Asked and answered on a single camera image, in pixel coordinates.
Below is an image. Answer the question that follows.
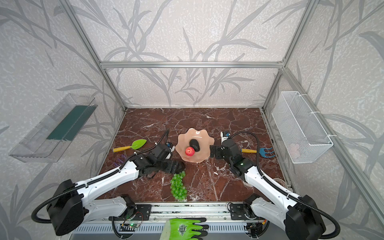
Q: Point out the dark avocado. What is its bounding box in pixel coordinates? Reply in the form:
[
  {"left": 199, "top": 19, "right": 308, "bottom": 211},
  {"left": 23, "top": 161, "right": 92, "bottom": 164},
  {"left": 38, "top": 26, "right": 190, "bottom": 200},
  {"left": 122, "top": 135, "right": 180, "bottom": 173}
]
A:
[{"left": 189, "top": 139, "right": 201, "bottom": 152}]

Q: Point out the red fake apple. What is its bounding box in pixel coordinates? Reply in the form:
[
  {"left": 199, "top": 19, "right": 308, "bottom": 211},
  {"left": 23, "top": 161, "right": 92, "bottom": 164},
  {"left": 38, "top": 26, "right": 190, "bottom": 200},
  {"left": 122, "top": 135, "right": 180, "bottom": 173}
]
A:
[{"left": 185, "top": 147, "right": 196, "bottom": 157}]

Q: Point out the green fake grape bunch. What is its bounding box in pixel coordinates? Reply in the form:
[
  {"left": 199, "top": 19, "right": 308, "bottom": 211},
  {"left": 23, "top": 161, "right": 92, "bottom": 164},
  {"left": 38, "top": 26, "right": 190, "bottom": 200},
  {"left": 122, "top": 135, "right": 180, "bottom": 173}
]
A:
[{"left": 171, "top": 171, "right": 188, "bottom": 201}]

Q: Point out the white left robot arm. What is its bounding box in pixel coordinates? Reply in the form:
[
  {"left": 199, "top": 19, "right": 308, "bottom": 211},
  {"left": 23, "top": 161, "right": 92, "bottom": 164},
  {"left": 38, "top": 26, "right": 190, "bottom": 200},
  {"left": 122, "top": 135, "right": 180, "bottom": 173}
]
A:
[{"left": 47, "top": 144, "right": 185, "bottom": 236}]

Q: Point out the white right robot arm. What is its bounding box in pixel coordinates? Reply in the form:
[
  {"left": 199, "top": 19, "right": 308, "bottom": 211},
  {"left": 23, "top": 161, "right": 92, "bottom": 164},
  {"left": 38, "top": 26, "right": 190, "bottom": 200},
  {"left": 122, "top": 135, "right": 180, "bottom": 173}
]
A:
[{"left": 210, "top": 139, "right": 326, "bottom": 240}]

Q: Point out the pink wavy fruit bowl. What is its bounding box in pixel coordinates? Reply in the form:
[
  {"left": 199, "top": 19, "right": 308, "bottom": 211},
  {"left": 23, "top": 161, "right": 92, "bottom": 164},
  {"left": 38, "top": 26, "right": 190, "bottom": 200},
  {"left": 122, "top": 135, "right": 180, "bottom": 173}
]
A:
[{"left": 176, "top": 128, "right": 215, "bottom": 163}]

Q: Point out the green yellow toy trowel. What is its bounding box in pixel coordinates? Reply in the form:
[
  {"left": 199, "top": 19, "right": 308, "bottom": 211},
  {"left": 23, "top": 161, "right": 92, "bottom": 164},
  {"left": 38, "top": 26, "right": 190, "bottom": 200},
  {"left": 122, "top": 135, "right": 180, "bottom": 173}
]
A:
[{"left": 113, "top": 139, "right": 147, "bottom": 153}]

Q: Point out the blue yellow toy rake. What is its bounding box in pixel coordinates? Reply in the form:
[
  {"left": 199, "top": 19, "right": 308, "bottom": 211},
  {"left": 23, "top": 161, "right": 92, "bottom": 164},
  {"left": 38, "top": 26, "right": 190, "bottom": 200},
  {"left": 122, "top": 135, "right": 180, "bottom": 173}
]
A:
[{"left": 241, "top": 148, "right": 276, "bottom": 158}]

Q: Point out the purple pink toy rake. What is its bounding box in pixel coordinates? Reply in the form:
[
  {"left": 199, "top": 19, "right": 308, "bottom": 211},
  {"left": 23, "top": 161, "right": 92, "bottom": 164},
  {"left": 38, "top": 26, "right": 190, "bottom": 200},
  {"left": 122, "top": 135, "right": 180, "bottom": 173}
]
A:
[{"left": 115, "top": 155, "right": 127, "bottom": 167}]

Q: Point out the small green circuit board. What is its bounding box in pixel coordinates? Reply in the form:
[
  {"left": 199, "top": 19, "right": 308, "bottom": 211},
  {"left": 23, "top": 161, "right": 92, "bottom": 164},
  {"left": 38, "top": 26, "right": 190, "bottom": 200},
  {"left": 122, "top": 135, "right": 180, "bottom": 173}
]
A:
[{"left": 119, "top": 223, "right": 141, "bottom": 232}]

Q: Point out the green work glove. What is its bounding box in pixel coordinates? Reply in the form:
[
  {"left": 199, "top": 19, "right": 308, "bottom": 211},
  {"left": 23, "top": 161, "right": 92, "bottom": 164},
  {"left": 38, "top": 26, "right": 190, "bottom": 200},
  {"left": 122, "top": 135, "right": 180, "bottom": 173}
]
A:
[{"left": 160, "top": 218, "right": 209, "bottom": 240}]

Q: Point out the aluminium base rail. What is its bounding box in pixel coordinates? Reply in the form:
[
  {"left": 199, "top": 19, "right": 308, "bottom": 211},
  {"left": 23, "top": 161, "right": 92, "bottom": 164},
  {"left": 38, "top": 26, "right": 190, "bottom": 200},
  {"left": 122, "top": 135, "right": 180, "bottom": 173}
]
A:
[{"left": 131, "top": 201, "right": 256, "bottom": 223}]

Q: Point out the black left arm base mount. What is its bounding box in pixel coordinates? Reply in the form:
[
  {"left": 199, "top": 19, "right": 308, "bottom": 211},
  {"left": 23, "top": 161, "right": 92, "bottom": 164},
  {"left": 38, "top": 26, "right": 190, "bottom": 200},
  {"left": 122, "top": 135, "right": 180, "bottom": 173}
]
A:
[{"left": 121, "top": 195, "right": 152, "bottom": 221}]

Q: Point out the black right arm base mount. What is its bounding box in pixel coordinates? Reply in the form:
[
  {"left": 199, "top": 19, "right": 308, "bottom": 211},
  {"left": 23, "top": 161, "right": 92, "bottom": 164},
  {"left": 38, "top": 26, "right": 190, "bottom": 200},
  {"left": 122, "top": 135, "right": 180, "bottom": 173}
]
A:
[{"left": 227, "top": 194, "right": 260, "bottom": 221}]

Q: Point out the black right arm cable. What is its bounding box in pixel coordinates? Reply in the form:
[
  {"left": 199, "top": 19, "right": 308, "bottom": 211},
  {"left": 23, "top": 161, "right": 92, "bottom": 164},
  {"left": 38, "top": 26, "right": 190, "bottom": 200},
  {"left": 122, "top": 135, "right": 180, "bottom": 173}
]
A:
[{"left": 229, "top": 130, "right": 341, "bottom": 240}]

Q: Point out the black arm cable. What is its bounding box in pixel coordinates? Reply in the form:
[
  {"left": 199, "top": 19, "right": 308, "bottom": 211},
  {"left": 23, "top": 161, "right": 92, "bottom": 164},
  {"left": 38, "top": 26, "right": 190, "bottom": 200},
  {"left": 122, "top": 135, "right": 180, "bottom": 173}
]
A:
[
  {"left": 229, "top": 130, "right": 341, "bottom": 240},
  {"left": 30, "top": 129, "right": 170, "bottom": 224}
]

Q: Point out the white wire mesh basket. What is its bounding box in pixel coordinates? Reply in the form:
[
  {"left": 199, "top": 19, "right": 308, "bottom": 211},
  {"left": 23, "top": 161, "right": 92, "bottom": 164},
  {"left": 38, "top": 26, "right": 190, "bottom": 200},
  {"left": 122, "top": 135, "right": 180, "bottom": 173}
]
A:
[{"left": 272, "top": 91, "right": 334, "bottom": 164}]

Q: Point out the clear plastic wall bin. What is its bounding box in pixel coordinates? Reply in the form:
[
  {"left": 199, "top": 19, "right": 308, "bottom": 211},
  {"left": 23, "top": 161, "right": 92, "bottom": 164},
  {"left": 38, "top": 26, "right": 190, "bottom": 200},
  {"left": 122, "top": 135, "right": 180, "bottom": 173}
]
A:
[{"left": 9, "top": 94, "right": 98, "bottom": 163}]

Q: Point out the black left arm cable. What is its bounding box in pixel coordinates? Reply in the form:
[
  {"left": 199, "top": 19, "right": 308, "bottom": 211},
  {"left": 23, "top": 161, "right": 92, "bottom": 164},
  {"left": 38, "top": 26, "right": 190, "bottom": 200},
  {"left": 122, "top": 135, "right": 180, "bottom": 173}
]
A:
[{"left": 30, "top": 129, "right": 170, "bottom": 224}]

